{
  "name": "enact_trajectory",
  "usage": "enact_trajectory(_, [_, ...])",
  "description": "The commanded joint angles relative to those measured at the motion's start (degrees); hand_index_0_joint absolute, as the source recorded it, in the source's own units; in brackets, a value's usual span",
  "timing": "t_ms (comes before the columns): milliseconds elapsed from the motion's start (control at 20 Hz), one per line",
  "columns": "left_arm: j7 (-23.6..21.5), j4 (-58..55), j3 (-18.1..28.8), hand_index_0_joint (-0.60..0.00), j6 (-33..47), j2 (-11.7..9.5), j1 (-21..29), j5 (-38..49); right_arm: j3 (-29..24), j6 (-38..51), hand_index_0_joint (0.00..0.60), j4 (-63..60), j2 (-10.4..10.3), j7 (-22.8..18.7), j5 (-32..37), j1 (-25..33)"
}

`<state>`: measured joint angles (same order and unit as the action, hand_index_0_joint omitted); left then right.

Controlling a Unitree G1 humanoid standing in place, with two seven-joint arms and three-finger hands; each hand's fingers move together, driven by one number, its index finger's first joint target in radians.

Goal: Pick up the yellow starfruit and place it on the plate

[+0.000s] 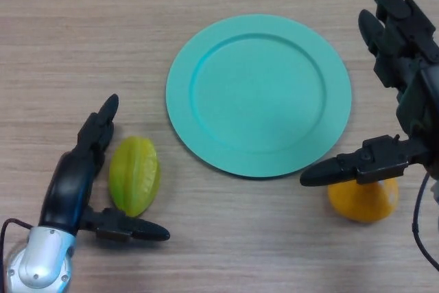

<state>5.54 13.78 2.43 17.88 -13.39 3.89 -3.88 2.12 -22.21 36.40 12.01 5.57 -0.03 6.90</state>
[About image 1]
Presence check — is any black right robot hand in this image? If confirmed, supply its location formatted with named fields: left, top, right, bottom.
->
left=299, top=0, right=439, bottom=187

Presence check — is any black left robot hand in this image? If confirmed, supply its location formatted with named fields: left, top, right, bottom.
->
left=38, top=93, right=171, bottom=243

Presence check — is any yellow-green starfruit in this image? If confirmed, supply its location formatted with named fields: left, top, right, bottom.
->
left=108, top=136, right=162, bottom=218

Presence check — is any green round plate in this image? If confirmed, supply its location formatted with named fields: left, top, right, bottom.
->
left=165, top=14, right=353, bottom=180

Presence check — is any orange fruit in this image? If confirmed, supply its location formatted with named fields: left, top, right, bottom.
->
left=327, top=175, right=400, bottom=224

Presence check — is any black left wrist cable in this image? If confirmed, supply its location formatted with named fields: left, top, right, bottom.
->
left=0, top=218, right=34, bottom=270

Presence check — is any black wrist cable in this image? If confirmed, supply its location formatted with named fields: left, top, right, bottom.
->
left=411, top=172, right=439, bottom=272
left=0, top=218, right=34, bottom=270

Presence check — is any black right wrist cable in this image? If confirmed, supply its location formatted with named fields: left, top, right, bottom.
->
left=411, top=172, right=439, bottom=272

